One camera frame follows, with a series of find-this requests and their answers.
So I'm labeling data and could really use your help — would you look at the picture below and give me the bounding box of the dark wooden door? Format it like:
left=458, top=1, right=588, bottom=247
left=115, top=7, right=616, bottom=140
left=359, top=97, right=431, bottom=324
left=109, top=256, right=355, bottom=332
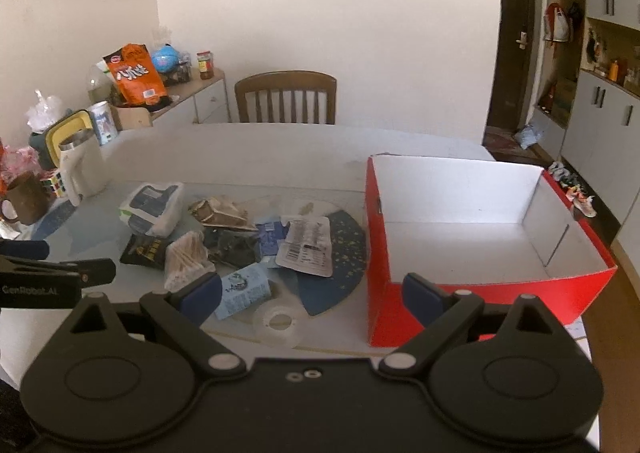
left=484, top=0, right=544, bottom=134

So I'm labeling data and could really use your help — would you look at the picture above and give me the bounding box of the pink plastic wrapper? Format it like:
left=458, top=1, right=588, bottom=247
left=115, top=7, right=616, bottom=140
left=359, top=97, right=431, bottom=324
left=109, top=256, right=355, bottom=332
left=0, top=143, right=42, bottom=184

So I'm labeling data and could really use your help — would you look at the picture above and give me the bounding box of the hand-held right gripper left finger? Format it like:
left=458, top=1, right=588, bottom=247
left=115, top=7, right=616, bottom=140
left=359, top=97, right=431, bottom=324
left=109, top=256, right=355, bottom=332
left=67, top=273, right=248, bottom=376

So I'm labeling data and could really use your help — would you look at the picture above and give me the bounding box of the white mug with blue print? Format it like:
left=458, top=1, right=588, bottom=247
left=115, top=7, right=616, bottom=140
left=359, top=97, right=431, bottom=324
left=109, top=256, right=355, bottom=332
left=87, top=101, right=120, bottom=146

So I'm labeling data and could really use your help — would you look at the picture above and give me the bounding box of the light blue small box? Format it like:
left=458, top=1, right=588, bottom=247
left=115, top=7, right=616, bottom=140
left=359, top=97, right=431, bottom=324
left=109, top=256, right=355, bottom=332
left=215, top=263, right=273, bottom=322

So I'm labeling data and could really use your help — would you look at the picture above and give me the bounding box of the black packet with yellow print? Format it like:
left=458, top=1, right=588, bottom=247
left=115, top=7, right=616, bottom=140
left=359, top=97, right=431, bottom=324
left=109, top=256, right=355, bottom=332
left=120, top=234, right=169, bottom=270

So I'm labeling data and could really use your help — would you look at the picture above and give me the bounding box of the white wardrobe cabinet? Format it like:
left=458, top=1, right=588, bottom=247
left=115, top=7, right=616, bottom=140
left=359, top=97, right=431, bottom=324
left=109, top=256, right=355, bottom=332
left=532, top=0, right=640, bottom=236

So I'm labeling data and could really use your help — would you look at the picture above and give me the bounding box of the blue globe ball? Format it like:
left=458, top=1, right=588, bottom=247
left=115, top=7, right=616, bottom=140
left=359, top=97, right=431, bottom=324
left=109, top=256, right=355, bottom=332
left=151, top=47, right=180, bottom=73

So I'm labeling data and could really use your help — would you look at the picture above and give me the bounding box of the white desktop table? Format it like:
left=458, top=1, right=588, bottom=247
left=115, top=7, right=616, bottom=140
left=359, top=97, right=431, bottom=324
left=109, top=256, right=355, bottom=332
left=0, top=122, right=593, bottom=384

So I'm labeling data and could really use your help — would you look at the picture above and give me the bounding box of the white sideboard cabinet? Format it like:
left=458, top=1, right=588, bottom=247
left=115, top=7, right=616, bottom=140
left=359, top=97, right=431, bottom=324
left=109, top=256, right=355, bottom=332
left=120, top=68, right=231, bottom=126

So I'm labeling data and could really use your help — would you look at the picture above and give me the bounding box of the white pitcher with steel lid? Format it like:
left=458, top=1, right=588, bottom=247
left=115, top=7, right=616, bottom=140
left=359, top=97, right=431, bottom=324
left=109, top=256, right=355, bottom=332
left=59, top=129, right=109, bottom=208

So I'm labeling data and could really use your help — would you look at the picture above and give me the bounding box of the puzzle cube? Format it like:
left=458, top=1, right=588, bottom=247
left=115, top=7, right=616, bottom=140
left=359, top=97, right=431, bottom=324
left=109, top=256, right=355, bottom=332
left=41, top=172, right=69, bottom=199

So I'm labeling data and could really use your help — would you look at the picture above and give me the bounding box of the clear tape roll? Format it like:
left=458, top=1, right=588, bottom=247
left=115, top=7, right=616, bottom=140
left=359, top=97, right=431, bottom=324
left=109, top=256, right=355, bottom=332
left=252, top=304, right=303, bottom=347

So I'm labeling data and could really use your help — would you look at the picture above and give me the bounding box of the row of shoes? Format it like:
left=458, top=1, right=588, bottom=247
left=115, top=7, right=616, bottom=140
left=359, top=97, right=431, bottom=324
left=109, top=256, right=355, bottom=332
left=547, top=160, right=599, bottom=219

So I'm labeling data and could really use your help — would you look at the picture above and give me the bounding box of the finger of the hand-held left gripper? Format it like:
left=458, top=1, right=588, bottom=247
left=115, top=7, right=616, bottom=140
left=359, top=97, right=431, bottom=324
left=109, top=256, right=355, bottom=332
left=0, top=240, right=51, bottom=258
left=0, top=257, right=117, bottom=287

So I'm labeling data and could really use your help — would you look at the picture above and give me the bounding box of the red cardboard box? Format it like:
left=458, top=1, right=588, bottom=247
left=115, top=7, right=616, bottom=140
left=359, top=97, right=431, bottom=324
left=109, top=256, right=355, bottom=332
left=364, top=154, right=619, bottom=348

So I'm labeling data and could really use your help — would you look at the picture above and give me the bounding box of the brown cardboard box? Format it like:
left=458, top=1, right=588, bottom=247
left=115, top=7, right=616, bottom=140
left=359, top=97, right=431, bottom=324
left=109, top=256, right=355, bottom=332
left=112, top=105, right=154, bottom=132

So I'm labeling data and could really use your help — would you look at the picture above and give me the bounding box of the red and white hanging bag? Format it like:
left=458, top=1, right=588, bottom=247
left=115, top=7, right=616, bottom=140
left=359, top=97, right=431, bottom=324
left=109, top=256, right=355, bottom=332
left=544, top=3, right=574, bottom=43

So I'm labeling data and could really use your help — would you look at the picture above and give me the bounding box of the bag of black screws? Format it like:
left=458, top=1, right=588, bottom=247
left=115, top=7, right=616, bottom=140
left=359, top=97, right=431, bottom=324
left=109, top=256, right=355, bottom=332
left=202, top=227, right=261, bottom=269

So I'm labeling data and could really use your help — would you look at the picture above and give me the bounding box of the light blue bag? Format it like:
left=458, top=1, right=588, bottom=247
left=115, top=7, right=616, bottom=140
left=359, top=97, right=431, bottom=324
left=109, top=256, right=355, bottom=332
left=515, top=124, right=545, bottom=150

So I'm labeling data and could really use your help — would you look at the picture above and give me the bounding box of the wooden chair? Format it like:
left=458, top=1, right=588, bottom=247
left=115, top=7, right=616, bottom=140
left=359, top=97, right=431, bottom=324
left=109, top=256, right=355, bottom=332
left=234, top=71, right=338, bottom=126

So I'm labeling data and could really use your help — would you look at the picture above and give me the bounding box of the clear glass dome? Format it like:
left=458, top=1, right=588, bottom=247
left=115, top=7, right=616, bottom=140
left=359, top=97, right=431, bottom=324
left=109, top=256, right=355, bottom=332
left=86, top=65, right=121, bottom=106

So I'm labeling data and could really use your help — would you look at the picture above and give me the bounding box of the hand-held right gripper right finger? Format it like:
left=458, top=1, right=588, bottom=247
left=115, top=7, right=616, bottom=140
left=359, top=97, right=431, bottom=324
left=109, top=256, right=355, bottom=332
left=379, top=273, right=558, bottom=376

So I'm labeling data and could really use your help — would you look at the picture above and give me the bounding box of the clear packet with white label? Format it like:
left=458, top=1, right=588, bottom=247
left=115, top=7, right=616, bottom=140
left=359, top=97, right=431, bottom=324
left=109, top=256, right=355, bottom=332
left=275, top=216, right=334, bottom=278

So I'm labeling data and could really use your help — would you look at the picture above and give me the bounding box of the patterned doormat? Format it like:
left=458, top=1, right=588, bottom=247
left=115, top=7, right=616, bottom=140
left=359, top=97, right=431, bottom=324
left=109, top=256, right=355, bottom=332
left=482, top=127, right=542, bottom=154

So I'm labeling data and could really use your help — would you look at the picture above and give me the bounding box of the brown mug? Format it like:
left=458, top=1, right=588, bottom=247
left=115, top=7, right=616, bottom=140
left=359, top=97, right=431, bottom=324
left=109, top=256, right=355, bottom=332
left=0, top=173, right=51, bottom=227

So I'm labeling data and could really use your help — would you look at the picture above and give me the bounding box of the cotton swabs pack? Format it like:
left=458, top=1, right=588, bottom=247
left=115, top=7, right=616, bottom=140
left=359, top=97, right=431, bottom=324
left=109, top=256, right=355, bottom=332
left=163, top=231, right=217, bottom=293

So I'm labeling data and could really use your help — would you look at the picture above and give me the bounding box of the blue packet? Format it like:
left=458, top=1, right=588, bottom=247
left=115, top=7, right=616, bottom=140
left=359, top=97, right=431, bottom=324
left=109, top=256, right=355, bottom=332
left=255, top=218, right=292, bottom=268

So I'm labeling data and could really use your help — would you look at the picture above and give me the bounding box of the yellow-rimmed dark container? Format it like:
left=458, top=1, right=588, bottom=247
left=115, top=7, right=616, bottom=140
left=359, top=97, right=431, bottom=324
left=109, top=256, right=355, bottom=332
left=42, top=110, right=96, bottom=169

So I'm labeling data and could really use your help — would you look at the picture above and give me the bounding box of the clear plastic bag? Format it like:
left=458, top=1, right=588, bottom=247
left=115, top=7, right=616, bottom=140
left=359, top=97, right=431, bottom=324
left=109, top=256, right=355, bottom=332
left=27, top=90, right=64, bottom=134

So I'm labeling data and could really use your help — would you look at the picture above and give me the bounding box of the brown foil packet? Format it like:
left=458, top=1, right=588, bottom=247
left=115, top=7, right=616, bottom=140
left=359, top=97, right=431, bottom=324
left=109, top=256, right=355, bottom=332
left=188, top=196, right=259, bottom=233

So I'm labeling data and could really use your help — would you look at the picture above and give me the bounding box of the white wet wipes pack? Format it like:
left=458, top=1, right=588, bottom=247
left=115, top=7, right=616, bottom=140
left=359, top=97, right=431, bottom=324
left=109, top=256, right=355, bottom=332
left=118, top=181, right=185, bottom=238

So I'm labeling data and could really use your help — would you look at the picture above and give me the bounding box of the orange snack bag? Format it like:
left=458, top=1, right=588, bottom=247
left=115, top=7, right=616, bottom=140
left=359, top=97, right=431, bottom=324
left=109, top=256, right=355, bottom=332
left=102, top=44, right=169, bottom=108

